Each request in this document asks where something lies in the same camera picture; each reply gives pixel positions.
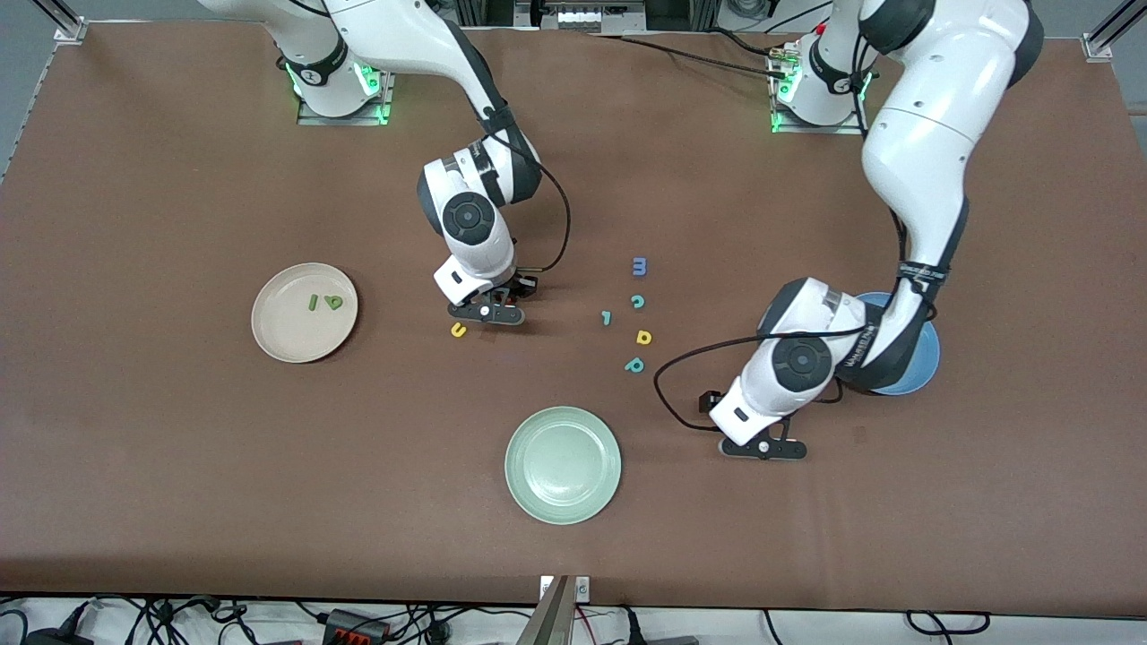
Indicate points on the green letter a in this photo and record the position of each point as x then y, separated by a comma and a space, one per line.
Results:
335, 303

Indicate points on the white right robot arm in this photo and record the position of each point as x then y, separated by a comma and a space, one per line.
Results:
403, 36

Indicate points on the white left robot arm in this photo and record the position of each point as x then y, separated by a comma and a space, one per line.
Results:
932, 134

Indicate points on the pale green round plate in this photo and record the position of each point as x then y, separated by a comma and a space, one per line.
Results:
563, 466

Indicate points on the blue round plate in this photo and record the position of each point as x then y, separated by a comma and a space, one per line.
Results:
923, 367

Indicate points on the beige round plate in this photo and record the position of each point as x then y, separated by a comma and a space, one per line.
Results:
287, 336

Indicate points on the terminal block device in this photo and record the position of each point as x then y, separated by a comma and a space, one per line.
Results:
591, 16

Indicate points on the brown table cover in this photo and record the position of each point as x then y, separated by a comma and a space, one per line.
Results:
179, 448

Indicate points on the black red power strip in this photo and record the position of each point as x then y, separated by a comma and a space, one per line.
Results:
354, 627

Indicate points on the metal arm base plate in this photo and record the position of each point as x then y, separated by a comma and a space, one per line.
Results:
345, 120
820, 129

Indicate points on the white metal bracket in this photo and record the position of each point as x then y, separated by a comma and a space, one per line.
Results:
582, 589

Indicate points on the aluminium frame structure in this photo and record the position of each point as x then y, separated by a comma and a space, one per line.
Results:
493, 11

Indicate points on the grey camera post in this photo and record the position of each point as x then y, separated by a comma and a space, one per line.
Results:
548, 623

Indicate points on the aluminium profile post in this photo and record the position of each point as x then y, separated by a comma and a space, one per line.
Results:
1098, 45
70, 31

